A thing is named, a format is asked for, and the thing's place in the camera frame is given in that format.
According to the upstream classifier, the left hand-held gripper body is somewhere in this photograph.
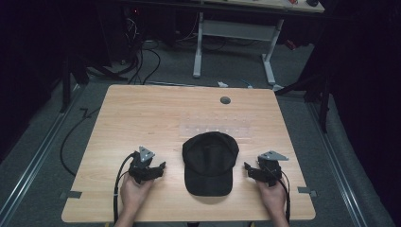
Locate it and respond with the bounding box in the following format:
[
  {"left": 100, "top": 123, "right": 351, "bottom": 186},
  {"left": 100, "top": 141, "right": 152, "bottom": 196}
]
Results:
[{"left": 128, "top": 145, "right": 159, "bottom": 185}]

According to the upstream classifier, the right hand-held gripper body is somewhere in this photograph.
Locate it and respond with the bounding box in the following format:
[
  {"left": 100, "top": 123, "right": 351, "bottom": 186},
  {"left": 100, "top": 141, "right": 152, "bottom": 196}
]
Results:
[{"left": 256, "top": 149, "right": 289, "bottom": 187}]

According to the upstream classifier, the black baseball cap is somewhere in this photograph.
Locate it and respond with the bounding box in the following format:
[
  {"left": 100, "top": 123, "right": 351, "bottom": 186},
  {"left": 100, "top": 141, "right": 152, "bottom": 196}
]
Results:
[{"left": 182, "top": 131, "right": 240, "bottom": 198}]

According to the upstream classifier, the person's right hand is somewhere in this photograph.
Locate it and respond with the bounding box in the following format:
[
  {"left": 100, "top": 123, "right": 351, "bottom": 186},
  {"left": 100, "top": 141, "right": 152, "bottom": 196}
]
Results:
[{"left": 254, "top": 179, "right": 288, "bottom": 219}]

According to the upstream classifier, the person's left hand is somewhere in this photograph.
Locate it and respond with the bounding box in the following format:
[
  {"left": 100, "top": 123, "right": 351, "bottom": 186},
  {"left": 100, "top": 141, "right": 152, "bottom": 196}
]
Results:
[{"left": 119, "top": 172, "right": 155, "bottom": 219}]

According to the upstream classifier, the grey tape piece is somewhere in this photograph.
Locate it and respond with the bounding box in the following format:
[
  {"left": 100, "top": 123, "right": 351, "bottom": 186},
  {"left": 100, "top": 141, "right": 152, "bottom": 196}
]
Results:
[
  {"left": 59, "top": 190, "right": 83, "bottom": 201},
  {"left": 296, "top": 185, "right": 318, "bottom": 199}
]

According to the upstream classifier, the black metal stand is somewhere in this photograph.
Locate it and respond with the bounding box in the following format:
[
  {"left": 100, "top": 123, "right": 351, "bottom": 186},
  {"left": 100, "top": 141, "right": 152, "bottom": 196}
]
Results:
[
  {"left": 59, "top": 55, "right": 91, "bottom": 114},
  {"left": 273, "top": 70, "right": 334, "bottom": 134}
]

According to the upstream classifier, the white-framed background desk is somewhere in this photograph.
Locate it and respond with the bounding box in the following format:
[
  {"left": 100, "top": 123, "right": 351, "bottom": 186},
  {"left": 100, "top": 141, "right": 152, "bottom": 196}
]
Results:
[{"left": 192, "top": 0, "right": 326, "bottom": 87}]

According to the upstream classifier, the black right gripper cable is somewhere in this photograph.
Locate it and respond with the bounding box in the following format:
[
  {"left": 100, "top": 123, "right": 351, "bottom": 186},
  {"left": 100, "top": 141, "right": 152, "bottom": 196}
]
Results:
[{"left": 275, "top": 169, "right": 291, "bottom": 223}]

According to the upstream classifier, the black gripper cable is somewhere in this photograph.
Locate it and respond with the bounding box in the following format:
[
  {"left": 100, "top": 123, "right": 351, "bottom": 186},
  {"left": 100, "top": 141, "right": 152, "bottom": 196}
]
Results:
[
  {"left": 113, "top": 152, "right": 137, "bottom": 225},
  {"left": 275, "top": 169, "right": 291, "bottom": 223}
]

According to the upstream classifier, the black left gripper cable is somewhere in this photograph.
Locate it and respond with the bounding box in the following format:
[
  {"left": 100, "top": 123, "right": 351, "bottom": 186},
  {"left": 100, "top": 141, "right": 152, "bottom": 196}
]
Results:
[{"left": 113, "top": 152, "right": 137, "bottom": 225}]

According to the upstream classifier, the metal floor rail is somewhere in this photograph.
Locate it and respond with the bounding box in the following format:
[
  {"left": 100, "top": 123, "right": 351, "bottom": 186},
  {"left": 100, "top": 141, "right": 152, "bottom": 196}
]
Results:
[
  {"left": 0, "top": 84, "right": 88, "bottom": 223},
  {"left": 305, "top": 99, "right": 369, "bottom": 227}
]

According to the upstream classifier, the black floor cable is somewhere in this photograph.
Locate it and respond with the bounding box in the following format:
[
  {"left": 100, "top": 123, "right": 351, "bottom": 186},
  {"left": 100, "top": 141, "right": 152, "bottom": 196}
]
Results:
[{"left": 59, "top": 107, "right": 102, "bottom": 178}]

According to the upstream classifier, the bundle of black cables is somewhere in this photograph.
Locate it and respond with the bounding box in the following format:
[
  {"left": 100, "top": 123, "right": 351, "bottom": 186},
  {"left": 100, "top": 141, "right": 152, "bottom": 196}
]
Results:
[{"left": 124, "top": 17, "right": 162, "bottom": 86}]

